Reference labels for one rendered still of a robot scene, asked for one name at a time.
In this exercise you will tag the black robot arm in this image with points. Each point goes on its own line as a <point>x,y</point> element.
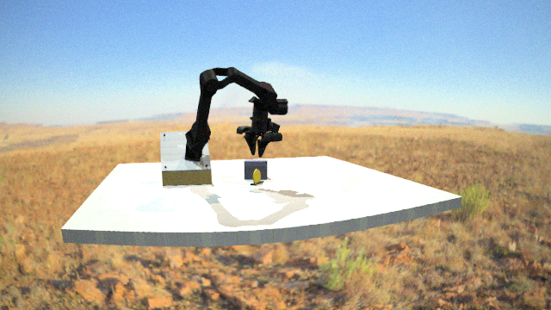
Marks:
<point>200,132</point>

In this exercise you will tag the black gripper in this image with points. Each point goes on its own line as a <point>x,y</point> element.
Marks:
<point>258,128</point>

